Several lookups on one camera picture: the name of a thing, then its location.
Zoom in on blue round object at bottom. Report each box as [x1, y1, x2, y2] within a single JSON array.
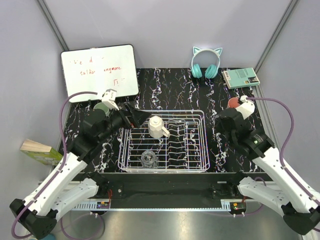
[[45, 234, 56, 240]]

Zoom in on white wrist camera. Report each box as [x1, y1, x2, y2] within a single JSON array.
[[101, 89, 120, 111], [235, 95, 255, 120]]

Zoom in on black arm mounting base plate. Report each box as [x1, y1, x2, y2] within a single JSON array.
[[67, 172, 271, 211]]

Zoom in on white faceted mug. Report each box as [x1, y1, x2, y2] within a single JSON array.
[[148, 115, 171, 139]]

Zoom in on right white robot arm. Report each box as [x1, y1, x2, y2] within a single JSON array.
[[215, 106, 320, 236]]

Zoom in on teal paperback book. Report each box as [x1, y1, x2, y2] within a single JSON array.
[[222, 67, 260, 90]]

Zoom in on white wire dish rack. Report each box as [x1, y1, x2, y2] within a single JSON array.
[[117, 110, 211, 173]]

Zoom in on green box with wood top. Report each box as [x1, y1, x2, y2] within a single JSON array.
[[20, 139, 63, 166]]

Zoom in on pink plastic cup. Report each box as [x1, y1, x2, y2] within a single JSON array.
[[226, 97, 242, 109]]

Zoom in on clear glass near rack front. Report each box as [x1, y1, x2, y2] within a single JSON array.
[[140, 150, 158, 169]]

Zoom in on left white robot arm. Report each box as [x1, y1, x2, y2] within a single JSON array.
[[9, 102, 151, 239]]

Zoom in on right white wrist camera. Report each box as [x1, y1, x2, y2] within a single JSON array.
[[235, 95, 255, 120]]

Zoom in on green plastic cup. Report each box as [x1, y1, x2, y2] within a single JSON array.
[[93, 102, 110, 116]]

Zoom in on white dry-erase board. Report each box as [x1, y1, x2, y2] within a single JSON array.
[[60, 44, 139, 103]]

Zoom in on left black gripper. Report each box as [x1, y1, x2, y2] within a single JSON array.
[[98, 102, 151, 143]]

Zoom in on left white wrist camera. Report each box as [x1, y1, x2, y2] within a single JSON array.
[[101, 89, 120, 111]]

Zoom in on teal cat-ear headphones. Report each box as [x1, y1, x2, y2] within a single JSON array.
[[190, 46, 223, 79]]

